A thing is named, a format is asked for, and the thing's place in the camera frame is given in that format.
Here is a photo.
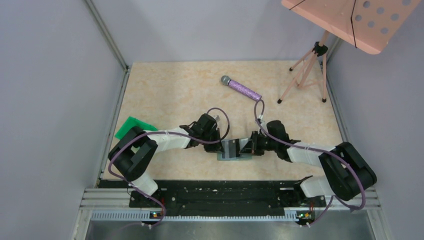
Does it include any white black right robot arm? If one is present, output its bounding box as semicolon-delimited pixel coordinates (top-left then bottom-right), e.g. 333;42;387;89
240;120;377;201

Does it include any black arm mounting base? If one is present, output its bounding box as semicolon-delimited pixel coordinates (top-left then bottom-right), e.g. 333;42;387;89
129;180;327;217

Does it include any pink music stand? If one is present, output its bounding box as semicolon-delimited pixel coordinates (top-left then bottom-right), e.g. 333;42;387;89
277;0;422;105

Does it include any aluminium front rail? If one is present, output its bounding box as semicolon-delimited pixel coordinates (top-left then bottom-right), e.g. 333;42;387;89
71;188;393;240

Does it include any purple glitter microphone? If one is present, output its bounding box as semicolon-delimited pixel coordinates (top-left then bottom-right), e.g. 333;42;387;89
220;75;262;102

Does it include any green plastic bin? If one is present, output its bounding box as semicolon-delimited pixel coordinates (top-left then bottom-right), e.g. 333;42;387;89
114;116;159;140

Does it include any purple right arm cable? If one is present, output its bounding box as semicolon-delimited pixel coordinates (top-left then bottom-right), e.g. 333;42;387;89
253;99;367;229

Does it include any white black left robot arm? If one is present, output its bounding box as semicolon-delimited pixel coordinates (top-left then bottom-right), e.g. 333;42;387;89
108;113;224;196

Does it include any sage green card holder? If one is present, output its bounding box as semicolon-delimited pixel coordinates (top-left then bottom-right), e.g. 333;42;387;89
217;138;253;161

